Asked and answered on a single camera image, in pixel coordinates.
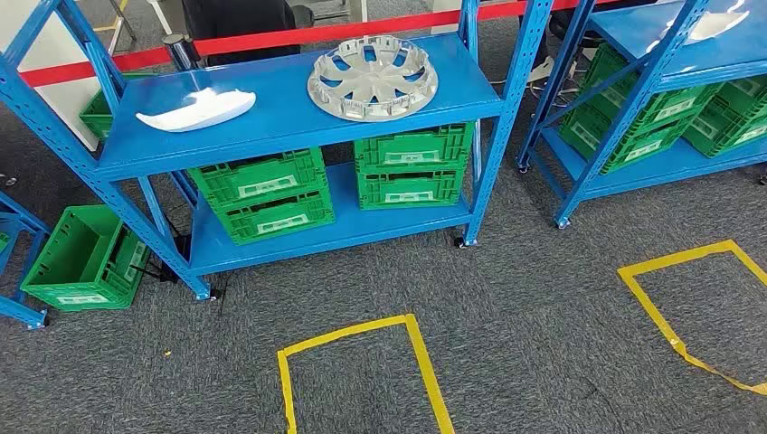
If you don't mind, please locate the silver plastic wheel hubcap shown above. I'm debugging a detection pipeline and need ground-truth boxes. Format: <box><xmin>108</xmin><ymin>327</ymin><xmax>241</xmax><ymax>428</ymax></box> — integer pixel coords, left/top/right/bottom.
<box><xmin>307</xmin><ymin>34</ymin><xmax>440</xmax><ymax>123</ymax></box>

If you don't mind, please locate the white plastic trim part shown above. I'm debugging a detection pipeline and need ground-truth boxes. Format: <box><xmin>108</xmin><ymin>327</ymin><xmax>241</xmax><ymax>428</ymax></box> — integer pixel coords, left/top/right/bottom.
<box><xmin>135</xmin><ymin>87</ymin><xmax>258</xmax><ymax>134</ymax></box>

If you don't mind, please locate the blue steel shelving rack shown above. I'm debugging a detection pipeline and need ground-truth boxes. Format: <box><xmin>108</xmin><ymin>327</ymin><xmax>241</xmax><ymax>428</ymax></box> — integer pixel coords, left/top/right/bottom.
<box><xmin>0</xmin><ymin>0</ymin><xmax>555</xmax><ymax>302</ymax></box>
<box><xmin>516</xmin><ymin>0</ymin><xmax>767</xmax><ymax>230</ymax></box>
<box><xmin>0</xmin><ymin>191</ymin><xmax>51</xmax><ymax>331</ymax></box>

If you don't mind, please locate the red barrier belt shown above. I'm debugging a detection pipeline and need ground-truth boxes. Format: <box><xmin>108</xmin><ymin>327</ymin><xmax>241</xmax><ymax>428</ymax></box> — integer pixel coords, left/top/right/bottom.
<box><xmin>17</xmin><ymin>46</ymin><xmax>172</xmax><ymax>88</ymax></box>
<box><xmin>191</xmin><ymin>0</ymin><xmax>601</xmax><ymax>57</ymax></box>

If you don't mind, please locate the person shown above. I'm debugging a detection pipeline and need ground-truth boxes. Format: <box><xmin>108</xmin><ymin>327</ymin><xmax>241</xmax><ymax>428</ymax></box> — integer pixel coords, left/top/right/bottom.
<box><xmin>181</xmin><ymin>0</ymin><xmax>316</xmax><ymax>67</ymax></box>
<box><xmin>526</xmin><ymin>0</ymin><xmax>603</xmax><ymax>84</ymax></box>

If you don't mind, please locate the yellow floor tape square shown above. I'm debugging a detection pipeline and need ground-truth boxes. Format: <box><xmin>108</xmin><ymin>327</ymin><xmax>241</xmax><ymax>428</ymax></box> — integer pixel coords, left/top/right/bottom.
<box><xmin>617</xmin><ymin>239</ymin><xmax>767</xmax><ymax>397</ymax></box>

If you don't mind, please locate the white cabinet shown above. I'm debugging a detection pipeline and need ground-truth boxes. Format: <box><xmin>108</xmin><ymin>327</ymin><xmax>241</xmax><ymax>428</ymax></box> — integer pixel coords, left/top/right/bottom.
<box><xmin>0</xmin><ymin>0</ymin><xmax>100</xmax><ymax>152</ymax></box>

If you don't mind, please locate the chrome barrier stanchion post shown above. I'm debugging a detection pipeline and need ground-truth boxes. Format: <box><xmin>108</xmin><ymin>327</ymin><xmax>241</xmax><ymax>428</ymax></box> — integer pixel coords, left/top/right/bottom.
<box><xmin>161</xmin><ymin>33</ymin><xmax>202</xmax><ymax>71</ymax></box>

